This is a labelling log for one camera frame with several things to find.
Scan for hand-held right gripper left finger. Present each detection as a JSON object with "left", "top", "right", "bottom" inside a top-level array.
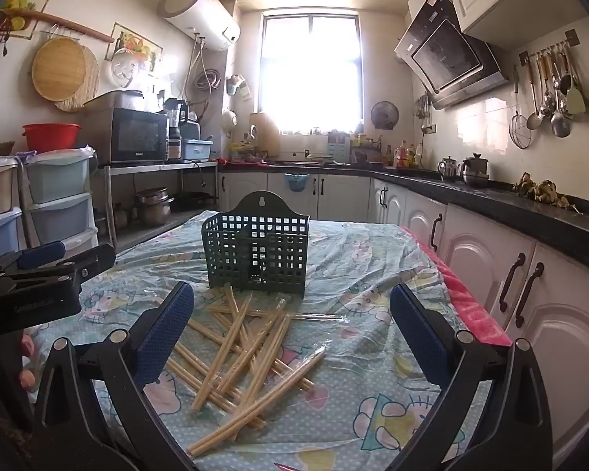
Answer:
[{"left": 29, "top": 281, "right": 199, "bottom": 471}]

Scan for stacked steel pots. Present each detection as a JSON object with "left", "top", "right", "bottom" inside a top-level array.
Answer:
[{"left": 134, "top": 187, "right": 175, "bottom": 226}]

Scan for cluster of condiment bottles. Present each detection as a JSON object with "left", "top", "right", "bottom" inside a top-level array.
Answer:
[{"left": 393, "top": 140, "right": 425, "bottom": 170}]

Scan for teal knife rack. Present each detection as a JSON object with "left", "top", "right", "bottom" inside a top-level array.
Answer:
[{"left": 326, "top": 132, "right": 349, "bottom": 164}]

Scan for cartoon printed tablecloth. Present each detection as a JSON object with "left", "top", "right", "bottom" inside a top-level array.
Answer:
[{"left": 32, "top": 210, "right": 492, "bottom": 471}]

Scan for small steel ladle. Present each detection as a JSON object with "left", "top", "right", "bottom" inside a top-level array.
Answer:
[{"left": 527, "top": 56, "right": 545, "bottom": 131}]

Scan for black kitchen countertop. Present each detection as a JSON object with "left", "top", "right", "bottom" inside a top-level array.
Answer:
[{"left": 218, "top": 159, "right": 589, "bottom": 266}]

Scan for metal shelf rack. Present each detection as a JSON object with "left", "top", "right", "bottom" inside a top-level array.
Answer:
[{"left": 91, "top": 159, "right": 220, "bottom": 251}]

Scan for pile of bamboo chopsticks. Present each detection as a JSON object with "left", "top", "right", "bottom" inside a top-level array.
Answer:
[{"left": 154, "top": 285, "right": 344, "bottom": 457}]

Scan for round bamboo tray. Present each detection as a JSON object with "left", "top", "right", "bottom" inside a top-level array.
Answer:
[{"left": 32, "top": 38, "right": 86, "bottom": 104}]

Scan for steel kettle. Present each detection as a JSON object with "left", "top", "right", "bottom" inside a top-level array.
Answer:
[{"left": 438, "top": 156, "right": 461, "bottom": 181}]

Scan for long wooden pole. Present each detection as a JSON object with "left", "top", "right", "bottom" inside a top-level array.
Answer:
[{"left": 2, "top": 7, "right": 115, "bottom": 43}]

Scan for black microwave oven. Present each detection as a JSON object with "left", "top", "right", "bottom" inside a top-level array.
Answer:
[{"left": 85, "top": 107, "right": 170, "bottom": 165}]

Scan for dark steel teapot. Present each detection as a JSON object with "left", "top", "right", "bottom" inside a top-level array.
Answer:
[{"left": 460, "top": 153, "right": 490, "bottom": 186}]

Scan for black range hood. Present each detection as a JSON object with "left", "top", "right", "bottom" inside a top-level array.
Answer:
[{"left": 394, "top": 0, "right": 511, "bottom": 111}]

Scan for black plastic basket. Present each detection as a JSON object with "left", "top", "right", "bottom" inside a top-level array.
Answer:
[{"left": 201, "top": 190, "right": 311, "bottom": 300}]

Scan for person's left hand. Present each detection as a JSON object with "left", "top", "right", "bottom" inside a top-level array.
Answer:
[{"left": 18, "top": 331, "right": 37, "bottom": 393}]

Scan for black frying pan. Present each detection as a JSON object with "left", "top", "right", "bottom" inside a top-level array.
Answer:
[{"left": 169, "top": 191, "right": 219, "bottom": 212}]

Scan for red plastic basin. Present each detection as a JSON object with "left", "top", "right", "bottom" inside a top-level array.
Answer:
[{"left": 22, "top": 124, "right": 82, "bottom": 153}]

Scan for white plastic colander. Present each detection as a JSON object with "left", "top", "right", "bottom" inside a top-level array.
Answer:
[{"left": 112, "top": 49, "right": 148, "bottom": 88}]

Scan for pale green spatula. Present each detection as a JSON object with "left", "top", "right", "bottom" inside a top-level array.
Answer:
[{"left": 564, "top": 44, "right": 589, "bottom": 116}]

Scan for ginger roots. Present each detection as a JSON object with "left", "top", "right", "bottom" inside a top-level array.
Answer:
[{"left": 513, "top": 173, "right": 570, "bottom": 207}]

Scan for wall utensil rail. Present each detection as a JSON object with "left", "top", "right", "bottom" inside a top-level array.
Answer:
[{"left": 519, "top": 29, "right": 581, "bottom": 67}]

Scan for kitchen window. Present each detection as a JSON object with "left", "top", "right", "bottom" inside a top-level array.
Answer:
[{"left": 259, "top": 8, "right": 364, "bottom": 134}]

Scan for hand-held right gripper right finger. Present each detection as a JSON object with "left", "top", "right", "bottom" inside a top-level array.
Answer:
[{"left": 389, "top": 283, "right": 555, "bottom": 471}]

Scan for white blue plastic drawer unit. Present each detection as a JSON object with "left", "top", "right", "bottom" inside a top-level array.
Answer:
[{"left": 0, "top": 157, "right": 25, "bottom": 263}]

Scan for wooden cutting board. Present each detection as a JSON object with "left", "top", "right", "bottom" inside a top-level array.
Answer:
[{"left": 249, "top": 112, "right": 280, "bottom": 155}]

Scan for wire strainer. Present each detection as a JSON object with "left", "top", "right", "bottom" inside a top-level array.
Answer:
[{"left": 509, "top": 66, "right": 533, "bottom": 149}]

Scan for round woven straw tray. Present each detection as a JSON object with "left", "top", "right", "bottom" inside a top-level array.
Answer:
[{"left": 54, "top": 46, "right": 100, "bottom": 113}]

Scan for large steel ladle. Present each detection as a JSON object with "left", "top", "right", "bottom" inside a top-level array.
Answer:
[{"left": 551, "top": 54, "right": 573, "bottom": 138}]

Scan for pale green plastic drawer unit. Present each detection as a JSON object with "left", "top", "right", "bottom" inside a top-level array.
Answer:
[{"left": 22, "top": 147, "right": 99, "bottom": 256}]

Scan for coiled hose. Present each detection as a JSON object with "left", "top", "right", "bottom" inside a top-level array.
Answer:
[{"left": 189, "top": 69, "right": 224, "bottom": 104}]

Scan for white water heater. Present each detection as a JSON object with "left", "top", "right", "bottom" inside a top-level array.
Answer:
[{"left": 158, "top": 0, "right": 241, "bottom": 52}]

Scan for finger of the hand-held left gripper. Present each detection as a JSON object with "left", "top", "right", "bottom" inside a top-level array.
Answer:
[
  {"left": 17, "top": 240, "right": 68, "bottom": 270},
  {"left": 61, "top": 243, "right": 117, "bottom": 283}
]

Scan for fruit wall poster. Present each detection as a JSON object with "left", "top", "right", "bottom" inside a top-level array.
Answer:
[
  {"left": 105, "top": 22, "right": 164, "bottom": 77},
  {"left": 0, "top": 0, "right": 52, "bottom": 40}
]

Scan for blue hanging bin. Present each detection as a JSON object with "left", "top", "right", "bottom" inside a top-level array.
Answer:
[{"left": 283, "top": 173, "right": 311, "bottom": 194}]

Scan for blue plastic box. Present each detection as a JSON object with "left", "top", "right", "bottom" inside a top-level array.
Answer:
[{"left": 183, "top": 138, "right": 214, "bottom": 162}]

